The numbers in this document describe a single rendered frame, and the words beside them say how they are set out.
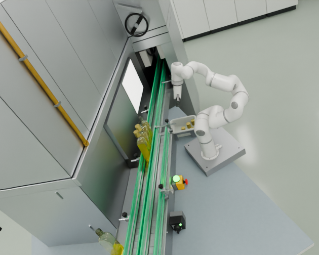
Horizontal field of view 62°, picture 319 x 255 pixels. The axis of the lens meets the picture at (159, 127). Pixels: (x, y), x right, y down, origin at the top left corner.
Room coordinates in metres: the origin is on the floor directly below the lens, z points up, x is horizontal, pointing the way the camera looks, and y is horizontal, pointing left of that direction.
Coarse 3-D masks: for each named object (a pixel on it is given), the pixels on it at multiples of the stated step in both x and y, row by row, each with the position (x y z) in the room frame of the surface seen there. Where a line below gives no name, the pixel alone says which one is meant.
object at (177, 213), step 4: (172, 212) 0.96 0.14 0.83; (176, 212) 0.95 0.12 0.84; (180, 212) 0.94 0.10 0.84; (172, 216) 0.94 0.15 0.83; (176, 216) 0.93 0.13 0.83; (180, 216) 0.92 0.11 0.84; (184, 216) 0.94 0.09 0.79; (172, 220) 0.92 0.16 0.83; (176, 220) 0.91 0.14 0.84; (180, 220) 0.89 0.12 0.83; (184, 220) 0.92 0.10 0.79; (172, 224) 0.90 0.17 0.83; (176, 224) 0.89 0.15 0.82; (184, 224) 0.89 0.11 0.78; (172, 228) 0.90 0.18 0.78; (184, 228) 0.88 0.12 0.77
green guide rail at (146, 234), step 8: (160, 136) 1.60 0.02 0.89; (152, 160) 1.31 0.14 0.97; (152, 168) 1.25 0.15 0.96; (152, 176) 1.20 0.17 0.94; (152, 184) 1.16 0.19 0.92; (152, 192) 1.11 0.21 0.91; (152, 200) 1.06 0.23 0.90; (144, 224) 0.88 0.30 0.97; (144, 232) 0.84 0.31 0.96; (144, 240) 0.80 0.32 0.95; (144, 248) 0.77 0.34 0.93
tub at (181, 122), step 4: (188, 116) 1.74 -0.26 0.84; (192, 116) 1.73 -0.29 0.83; (172, 120) 1.79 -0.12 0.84; (176, 120) 1.78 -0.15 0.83; (180, 120) 1.77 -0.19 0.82; (184, 120) 1.76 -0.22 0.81; (188, 120) 1.74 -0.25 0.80; (176, 124) 1.78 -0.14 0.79; (180, 124) 1.77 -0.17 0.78; (184, 124) 1.75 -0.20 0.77; (172, 128) 1.73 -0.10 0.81; (176, 128) 1.76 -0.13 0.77; (180, 128) 1.74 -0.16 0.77; (192, 128) 1.59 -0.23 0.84; (176, 132) 1.63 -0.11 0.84
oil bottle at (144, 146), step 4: (140, 140) 1.41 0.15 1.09; (144, 140) 1.42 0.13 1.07; (140, 144) 1.40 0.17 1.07; (144, 144) 1.39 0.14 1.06; (140, 148) 1.41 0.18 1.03; (144, 148) 1.40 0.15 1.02; (148, 148) 1.41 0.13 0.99; (144, 152) 1.40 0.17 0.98; (148, 152) 1.39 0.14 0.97; (144, 156) 1.41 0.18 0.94; (148, 156) 1.40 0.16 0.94; (148, 160) 1.40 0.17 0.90
